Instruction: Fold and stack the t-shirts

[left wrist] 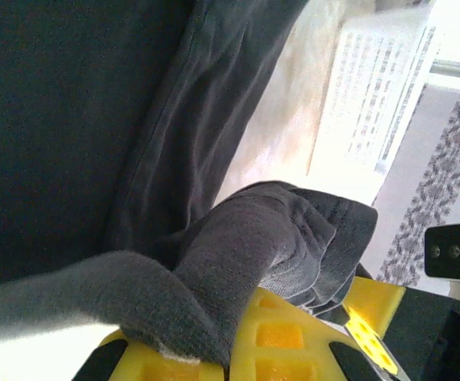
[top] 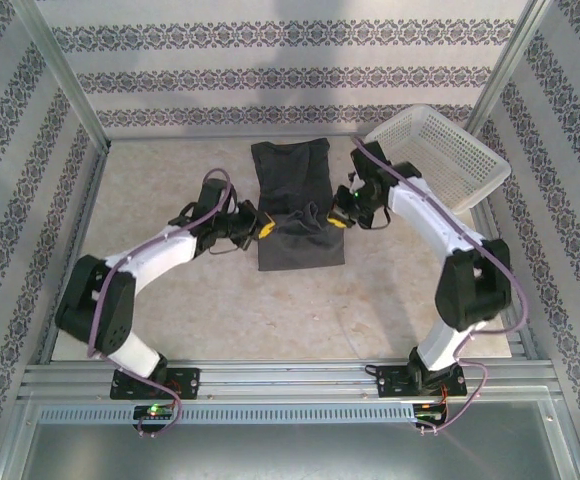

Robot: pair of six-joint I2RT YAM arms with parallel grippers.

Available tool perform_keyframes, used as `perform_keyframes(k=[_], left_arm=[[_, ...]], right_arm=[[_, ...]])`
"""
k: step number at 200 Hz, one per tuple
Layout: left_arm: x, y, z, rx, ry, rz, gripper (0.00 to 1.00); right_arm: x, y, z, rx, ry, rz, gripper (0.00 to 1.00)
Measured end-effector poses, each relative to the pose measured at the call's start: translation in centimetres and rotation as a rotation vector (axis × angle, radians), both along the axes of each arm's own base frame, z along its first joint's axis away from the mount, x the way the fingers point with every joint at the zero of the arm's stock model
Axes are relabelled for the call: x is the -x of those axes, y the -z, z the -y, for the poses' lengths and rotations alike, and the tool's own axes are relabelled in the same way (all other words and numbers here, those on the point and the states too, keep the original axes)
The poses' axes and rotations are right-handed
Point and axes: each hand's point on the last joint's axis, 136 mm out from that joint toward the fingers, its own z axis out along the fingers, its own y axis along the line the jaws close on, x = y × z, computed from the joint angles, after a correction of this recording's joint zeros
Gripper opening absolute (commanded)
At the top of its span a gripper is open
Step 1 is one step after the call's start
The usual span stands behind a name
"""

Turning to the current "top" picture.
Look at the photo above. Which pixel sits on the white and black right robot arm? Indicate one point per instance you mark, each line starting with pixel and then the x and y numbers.
pixel 425 220

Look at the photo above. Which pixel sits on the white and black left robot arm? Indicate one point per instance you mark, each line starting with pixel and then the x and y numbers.
pixel 160 252

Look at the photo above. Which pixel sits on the aluminium table side rail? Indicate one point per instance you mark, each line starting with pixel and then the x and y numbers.
pixel 87 200
pixel 520 345

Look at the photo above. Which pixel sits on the left control board green light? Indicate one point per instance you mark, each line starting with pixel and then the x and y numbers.
pixel 154 411

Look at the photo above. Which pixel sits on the aluminium frame post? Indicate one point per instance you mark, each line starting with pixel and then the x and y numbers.
pixel 55 65
pixel 507 65

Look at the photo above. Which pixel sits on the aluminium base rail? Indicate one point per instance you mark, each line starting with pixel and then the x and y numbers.
pixel 290 380

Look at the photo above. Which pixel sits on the dark grey t-shirt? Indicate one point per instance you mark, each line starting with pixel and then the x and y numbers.
pixel 295 190

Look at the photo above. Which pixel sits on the white perforated plastic basket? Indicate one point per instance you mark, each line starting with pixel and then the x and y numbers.
pixel 445 150

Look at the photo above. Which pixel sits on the grey metal sheet panel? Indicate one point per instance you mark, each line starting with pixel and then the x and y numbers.
pixel 290 450

